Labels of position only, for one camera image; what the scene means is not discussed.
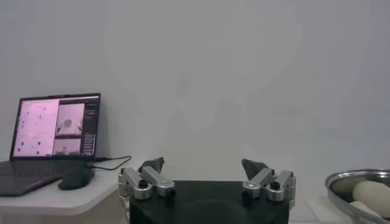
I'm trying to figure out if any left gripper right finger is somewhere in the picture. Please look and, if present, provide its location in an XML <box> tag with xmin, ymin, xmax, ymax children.
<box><xmin>241</xmin><ymin>158</ymin><xmax>297</xmax><ymax>202</ymax></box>

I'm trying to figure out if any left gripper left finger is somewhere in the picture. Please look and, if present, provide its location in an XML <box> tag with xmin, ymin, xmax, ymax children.
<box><xmin>118</xmin><ymin>156</ymin><xmax>177</xmax><ymax>201</ymax></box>

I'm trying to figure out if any white steamed baozi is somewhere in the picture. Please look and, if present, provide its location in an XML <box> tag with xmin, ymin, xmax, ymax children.
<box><xmin>352</xmin><ymin>180</ymin><xmax>390</xmax><ymax>219</ymax></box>
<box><xmin>349</xmin><ymin>200</ymin><xmax>383</xmax><ymax>219</ymax></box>

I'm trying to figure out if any stainless steel steamer basket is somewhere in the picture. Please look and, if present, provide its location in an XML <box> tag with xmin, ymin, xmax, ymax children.
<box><xmin>306</xmin><ymin>169</ymin><xmax>390</xmax><ymax>224</ymax></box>

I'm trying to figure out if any white side table with mouse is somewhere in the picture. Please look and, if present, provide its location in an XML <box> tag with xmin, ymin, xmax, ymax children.
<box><xmin>0</xmin><ymin>158</ymin><xmax>144</xmax><ymax>224</ymax></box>

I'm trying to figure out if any black computer mouse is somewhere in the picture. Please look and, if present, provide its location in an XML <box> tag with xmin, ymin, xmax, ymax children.
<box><xmin>57</xmin><ymin>166</ymin><xmax>96</xmax><ymax>191</ymax></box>

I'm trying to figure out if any black laptop with mouse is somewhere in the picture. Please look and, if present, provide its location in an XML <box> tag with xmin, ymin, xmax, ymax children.
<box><xmin>0</xmin><ymin>93</ymin><xmax>102</xmax><ymax>197</ymax></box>

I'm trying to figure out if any black laptop charger cable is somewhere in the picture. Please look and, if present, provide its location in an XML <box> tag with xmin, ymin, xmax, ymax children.
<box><xmin>91</xmin><ymin>155</ymin><xmax>133</xmax><ymax>172</ymax></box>

